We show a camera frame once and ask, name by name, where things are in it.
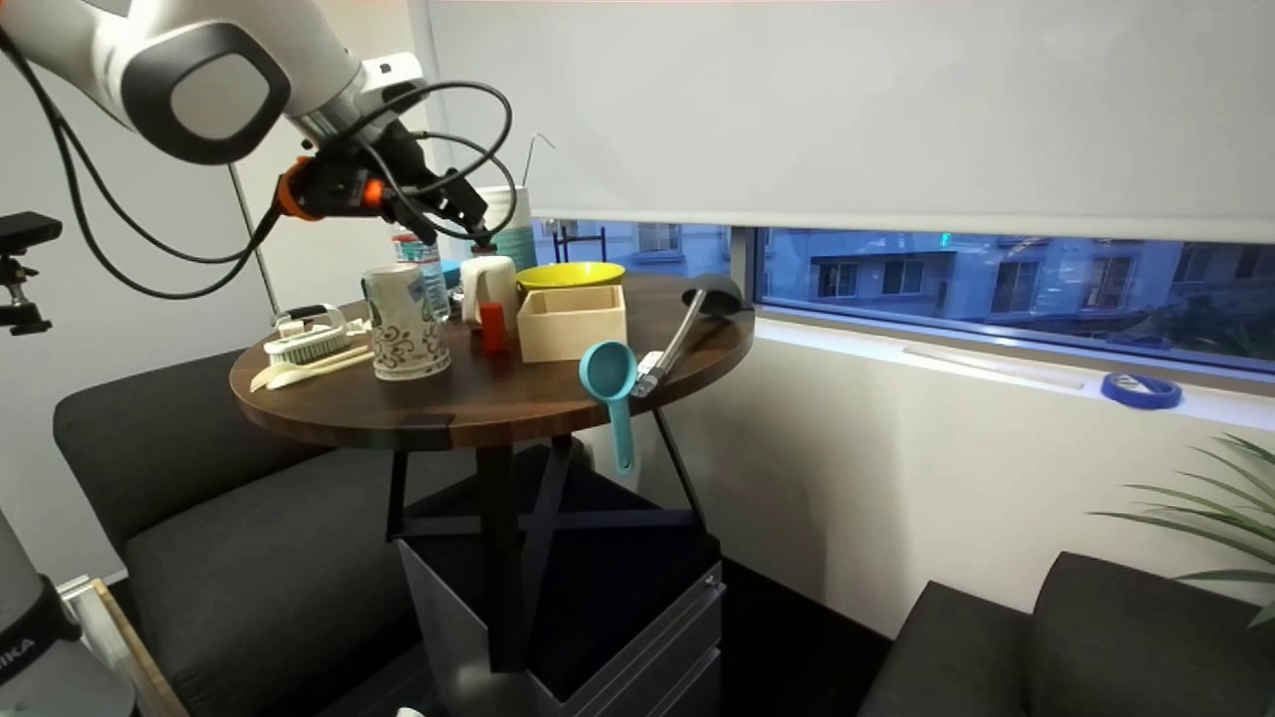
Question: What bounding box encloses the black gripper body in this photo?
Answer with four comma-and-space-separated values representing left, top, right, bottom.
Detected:
306, 124, 450, 233

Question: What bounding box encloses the swirl print paper cup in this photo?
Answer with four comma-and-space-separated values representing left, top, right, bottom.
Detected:
371, 362, 458, 388
357, 262, 458, 383

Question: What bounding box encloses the clear plastic water bottle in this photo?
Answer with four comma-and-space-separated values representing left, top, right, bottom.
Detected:
391, 228, 452, 333

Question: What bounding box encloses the yellow bowl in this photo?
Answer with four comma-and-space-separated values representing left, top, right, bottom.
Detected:
508, 261, 629, 301

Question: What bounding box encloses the white scrub brush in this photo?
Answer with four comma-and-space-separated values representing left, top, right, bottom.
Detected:
258, 305, 378, 367

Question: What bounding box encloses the beige bead tray box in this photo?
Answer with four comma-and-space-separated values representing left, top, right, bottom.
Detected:
508, 282, 629, 367

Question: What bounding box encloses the cream plastic fork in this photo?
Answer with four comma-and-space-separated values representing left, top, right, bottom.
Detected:
247, 344, 378, 398

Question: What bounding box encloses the teal plastic scoop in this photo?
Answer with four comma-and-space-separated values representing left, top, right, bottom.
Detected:
575, 337, 646, 479

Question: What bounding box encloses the white roller blind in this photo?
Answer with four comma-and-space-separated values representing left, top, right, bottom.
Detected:
417, 0, 1275, 249

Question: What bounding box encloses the black metal bin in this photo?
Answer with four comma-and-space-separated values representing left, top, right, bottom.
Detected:
394, 524, 730, 717

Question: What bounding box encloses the wood edged mounting board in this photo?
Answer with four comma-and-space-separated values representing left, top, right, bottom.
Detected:
54, 569, 192, 717

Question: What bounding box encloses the window pane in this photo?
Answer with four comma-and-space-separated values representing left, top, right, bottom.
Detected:
529, 216, 1275, 391

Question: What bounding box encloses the blue tape roll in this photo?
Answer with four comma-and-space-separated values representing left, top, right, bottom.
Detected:
1097, 367, 1187, 415

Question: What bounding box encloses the green potted plant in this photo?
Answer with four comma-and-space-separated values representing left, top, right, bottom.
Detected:
1086, 432, 1275, 634

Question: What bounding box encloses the blind pull cord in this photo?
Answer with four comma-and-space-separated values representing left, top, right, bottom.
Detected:
517, 131, 553, 233

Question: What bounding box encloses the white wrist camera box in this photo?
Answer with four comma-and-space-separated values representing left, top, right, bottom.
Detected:
357, 51, 430, 99

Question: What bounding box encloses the white handled black brush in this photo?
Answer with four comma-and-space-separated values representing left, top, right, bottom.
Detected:
629, 281, 750, 402

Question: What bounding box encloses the black camera on tripod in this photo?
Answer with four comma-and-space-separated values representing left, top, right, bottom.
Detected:
0, 208, 66, 339

